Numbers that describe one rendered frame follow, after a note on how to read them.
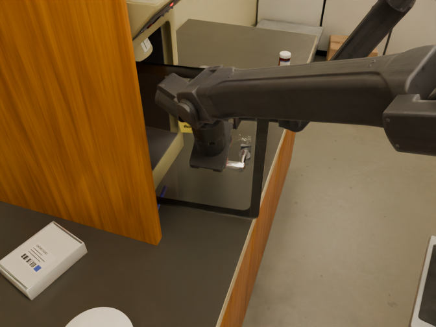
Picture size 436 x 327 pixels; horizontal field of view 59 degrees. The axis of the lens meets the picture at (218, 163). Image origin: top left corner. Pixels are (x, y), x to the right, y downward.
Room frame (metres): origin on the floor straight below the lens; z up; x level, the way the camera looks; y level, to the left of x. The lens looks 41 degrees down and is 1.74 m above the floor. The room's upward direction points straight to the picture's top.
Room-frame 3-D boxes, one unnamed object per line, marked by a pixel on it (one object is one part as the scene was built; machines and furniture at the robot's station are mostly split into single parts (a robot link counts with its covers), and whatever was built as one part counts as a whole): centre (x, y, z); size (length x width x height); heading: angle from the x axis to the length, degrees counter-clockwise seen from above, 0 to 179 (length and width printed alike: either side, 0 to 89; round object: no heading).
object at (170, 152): (0.67, 0.05, 1.19); 0.30 x 0.01 x 0.40; 78
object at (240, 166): (0.62, -0.02, 1.20); 0.10 x 0.05 x 0.03; 78
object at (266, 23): (3.44, -0.63, 0.17); 0.60 x 0.42 x 0.33; 69
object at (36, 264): (0.54, 0.42, 0.96); 0.16 x 0.12 x 0.04; 145
